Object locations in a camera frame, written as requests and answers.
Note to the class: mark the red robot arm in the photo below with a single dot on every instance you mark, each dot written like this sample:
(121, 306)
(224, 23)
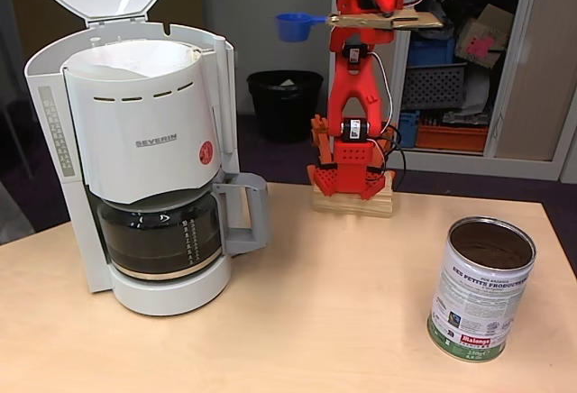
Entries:
(354, 82)

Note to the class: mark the black trash bin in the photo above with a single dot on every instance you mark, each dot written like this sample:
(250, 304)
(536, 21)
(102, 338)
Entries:
(275, 109)

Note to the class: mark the cardboard box pink label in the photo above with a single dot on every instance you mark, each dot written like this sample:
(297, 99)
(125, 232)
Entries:
(478, 37)

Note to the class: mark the grey perforated basket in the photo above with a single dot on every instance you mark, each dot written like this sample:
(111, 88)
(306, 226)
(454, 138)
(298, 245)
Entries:
(433, 86)

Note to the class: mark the white paper coffee filter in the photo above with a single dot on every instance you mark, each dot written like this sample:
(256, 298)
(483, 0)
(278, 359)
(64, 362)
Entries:
(135, 57)

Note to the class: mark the small blue box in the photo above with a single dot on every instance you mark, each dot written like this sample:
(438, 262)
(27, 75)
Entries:
(408, 129)

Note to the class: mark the white tambour door cabinet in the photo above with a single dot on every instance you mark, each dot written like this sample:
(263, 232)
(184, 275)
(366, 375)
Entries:
(541, 50)

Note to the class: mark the white and green tin can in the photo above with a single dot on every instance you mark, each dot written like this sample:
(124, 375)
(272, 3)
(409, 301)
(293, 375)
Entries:
(478, 303)

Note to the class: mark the white drip coffee maker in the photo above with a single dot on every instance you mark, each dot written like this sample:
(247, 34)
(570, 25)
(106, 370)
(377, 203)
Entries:
(135, 118)

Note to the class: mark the blue plastic crate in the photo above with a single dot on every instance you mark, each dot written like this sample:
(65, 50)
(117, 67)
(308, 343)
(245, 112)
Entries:
(428, 52)

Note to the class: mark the orange plastic crate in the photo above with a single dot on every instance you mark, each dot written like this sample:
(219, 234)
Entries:
(451, 137)

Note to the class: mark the wooden base block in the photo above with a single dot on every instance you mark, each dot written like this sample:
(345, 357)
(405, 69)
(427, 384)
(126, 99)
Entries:
(369, 208)

